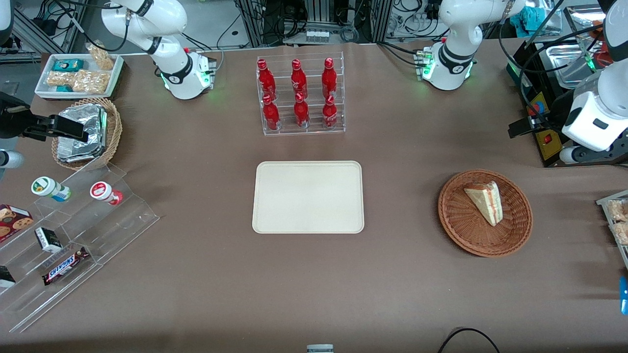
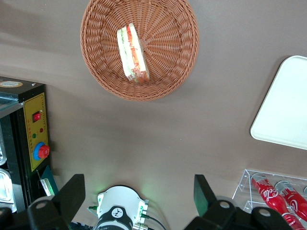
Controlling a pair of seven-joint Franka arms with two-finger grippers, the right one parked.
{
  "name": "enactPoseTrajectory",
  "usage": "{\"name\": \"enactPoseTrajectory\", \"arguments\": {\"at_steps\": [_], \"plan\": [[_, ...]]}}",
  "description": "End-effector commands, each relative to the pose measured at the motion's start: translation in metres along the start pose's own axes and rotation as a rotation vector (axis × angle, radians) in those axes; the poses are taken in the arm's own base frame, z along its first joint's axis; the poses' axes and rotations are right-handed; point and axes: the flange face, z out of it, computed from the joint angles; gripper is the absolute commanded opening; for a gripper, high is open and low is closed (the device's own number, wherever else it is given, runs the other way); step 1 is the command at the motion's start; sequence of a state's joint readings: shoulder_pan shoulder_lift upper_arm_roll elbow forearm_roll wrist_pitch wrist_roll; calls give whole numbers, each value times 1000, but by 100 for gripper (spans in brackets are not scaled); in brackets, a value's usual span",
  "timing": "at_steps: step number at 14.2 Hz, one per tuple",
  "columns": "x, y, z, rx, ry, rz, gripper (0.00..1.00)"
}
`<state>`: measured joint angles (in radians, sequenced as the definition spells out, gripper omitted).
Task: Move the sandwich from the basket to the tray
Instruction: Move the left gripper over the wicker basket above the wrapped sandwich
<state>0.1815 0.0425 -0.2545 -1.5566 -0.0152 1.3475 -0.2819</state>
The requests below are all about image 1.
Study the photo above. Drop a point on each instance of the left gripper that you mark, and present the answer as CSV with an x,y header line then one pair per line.
x,y
553,113

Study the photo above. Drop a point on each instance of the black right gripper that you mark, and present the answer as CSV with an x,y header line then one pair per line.
x,y
11,121

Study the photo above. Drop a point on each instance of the triangular sandwich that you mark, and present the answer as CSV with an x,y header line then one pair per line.
x,y
486,203

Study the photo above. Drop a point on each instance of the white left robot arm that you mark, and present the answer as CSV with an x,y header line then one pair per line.
x,y
456,49

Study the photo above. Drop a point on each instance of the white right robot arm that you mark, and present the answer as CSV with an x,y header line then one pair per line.
x,y
167,19

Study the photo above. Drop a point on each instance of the white rectangular snack tray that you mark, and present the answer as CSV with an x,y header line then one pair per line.
x,y
41,90

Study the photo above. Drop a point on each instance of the tan wicker basket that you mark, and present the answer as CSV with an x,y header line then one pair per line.
x,y
114,130

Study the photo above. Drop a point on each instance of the clear tray with snacks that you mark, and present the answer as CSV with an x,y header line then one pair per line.
x,y
613,196

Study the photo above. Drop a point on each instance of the round brown wicker basket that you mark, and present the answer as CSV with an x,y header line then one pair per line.
x,y
466,225

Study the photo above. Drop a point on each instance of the beige rectangular plastic tray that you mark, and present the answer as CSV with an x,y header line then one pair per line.
x,y
308,197

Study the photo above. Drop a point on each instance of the black food warmer cabinet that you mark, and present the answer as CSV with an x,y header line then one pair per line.
x,y
535,142

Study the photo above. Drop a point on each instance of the silver foil package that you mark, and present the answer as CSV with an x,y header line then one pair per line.
x,y
91,117
73,151

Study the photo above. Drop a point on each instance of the small teal snack box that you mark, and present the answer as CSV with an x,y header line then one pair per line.
x,y
64,88

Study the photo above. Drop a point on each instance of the clear bag of crackers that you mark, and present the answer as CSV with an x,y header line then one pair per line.
x,y
91,81
60,78
102,56

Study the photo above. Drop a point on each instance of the green lid yogurt cup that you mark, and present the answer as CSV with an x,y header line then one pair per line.
x,y
46,188

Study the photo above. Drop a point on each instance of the red lid yogurt cup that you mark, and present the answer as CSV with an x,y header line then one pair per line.
x,y
104,191

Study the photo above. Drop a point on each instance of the steel warmer pan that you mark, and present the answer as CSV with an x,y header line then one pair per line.
x,y
564,61

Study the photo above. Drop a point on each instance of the red cookie box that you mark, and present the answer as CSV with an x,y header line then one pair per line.
x,y
12,221

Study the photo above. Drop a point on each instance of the small black white carton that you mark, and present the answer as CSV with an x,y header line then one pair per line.
x,y
48,239

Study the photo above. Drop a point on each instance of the clear acrylic stepped shelf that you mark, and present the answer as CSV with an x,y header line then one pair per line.
x,y
117,225

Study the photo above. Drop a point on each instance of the clear bag of puffed snack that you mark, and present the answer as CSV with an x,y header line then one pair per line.
x,y
619,210
622,233

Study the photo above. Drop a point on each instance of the Snickers chocolate bar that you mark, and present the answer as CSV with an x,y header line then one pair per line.
x,y
65,266

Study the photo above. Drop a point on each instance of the black white snack pack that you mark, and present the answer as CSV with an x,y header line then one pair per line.
x,y
6,277

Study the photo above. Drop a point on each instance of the red soda bottle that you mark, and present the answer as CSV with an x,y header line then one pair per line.
x,y
329,78
299,78
329,113
301,113
271,115
266,78

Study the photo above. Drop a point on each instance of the blue plastic object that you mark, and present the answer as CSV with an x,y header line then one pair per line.
x,y
624,296

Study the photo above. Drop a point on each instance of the clear acrylic bottle rack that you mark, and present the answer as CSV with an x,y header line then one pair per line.
x,y
314,125

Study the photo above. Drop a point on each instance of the grey socket block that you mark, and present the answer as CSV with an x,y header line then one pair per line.
x,y
317,35

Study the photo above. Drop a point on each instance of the small grey device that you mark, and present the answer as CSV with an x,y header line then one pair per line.
x,y
320,349

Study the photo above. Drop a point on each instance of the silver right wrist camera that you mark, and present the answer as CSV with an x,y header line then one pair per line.
x,y
11,159

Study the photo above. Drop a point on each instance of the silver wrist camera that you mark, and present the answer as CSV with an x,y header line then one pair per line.
x,y
571,156
11,159

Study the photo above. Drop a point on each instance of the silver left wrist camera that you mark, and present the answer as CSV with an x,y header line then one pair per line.
x,y
571,156

